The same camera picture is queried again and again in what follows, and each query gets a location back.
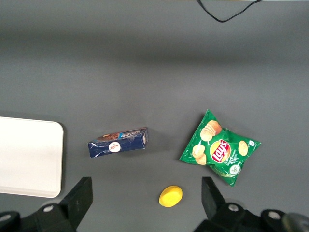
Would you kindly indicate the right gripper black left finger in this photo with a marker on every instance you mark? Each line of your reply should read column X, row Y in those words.
column 77, row 205

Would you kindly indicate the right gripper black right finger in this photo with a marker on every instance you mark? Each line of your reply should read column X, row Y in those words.
column 214, row 205

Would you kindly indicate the white rectangular plastic tray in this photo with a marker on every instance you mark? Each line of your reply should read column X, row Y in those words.
column 29, row 157

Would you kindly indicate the dark blue cookie box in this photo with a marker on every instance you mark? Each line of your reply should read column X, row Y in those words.
column 130, row 145

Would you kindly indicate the yellow lemon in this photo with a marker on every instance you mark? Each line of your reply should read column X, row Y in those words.
column 170, row 196

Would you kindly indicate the green Lay's chips bag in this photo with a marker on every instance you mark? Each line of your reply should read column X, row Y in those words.
column 217, row 149

